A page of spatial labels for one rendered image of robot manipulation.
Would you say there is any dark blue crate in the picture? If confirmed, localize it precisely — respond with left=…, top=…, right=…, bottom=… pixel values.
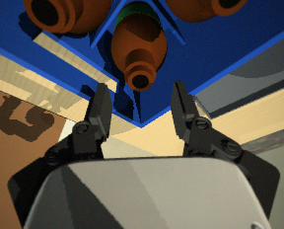
left=0, top=0, right=284, bottom=128

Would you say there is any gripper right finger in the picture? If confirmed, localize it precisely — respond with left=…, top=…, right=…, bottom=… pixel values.
left=170, top=80, right=280, bottom=220

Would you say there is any brown bottle with red base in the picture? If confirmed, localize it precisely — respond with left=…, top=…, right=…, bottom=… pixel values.
left=165, top=0, right=248, bottom=23

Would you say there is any grey shallow tray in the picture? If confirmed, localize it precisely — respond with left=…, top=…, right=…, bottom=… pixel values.
left=192, top=39, right=284, bottom=120

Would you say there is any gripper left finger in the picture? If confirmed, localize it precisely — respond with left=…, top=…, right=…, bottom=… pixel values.
left=7, top=83, right=112, bottom=229

